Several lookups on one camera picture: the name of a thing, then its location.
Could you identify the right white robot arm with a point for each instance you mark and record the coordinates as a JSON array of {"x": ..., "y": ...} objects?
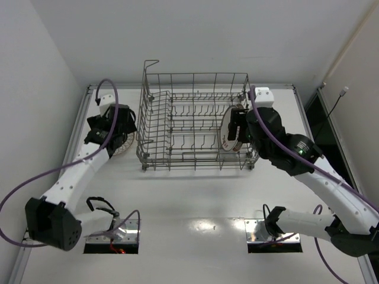
[{"x": 353, "y": 226}]

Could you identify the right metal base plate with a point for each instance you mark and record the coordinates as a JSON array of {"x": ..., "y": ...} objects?
[{"x": 256, "y": 234}]

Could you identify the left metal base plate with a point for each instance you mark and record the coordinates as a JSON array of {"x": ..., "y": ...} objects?
[{"x": 124, "y": 232}]

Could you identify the white plate with orange sunburst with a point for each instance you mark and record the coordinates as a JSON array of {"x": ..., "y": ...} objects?
[{"x": 224, "y": 143}]

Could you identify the grey wire dish rack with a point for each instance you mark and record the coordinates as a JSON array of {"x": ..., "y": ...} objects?
[{"x": 179, "y": 120}]

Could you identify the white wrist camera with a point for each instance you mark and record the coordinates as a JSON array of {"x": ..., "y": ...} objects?
[
  {"x": 264, "y": 97},
  {"x": 106, "y": 101}
]

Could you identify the metal base plate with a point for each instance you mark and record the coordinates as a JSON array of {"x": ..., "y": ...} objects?
[
  {"x": 256, "y": 234},
  {"x": 124, "y": 232}
]

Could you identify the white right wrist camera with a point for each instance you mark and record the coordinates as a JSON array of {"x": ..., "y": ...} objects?
[{"x": 264, "y": 97}]

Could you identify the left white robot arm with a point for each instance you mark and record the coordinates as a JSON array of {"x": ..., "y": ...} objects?
[{"x": 62, "y": 198}]

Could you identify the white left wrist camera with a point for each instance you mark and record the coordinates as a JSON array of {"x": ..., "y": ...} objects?
[{"x": 106, "y": 101}]

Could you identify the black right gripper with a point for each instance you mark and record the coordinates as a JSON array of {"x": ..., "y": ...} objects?
[{"x": 234, "y": 125}]

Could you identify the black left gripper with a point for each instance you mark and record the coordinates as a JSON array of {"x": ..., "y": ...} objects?
[{"x": 119, "y": 137}]

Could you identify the floral plate with orange rim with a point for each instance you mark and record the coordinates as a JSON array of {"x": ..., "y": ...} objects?
[{"x": 126, "y": 145}]

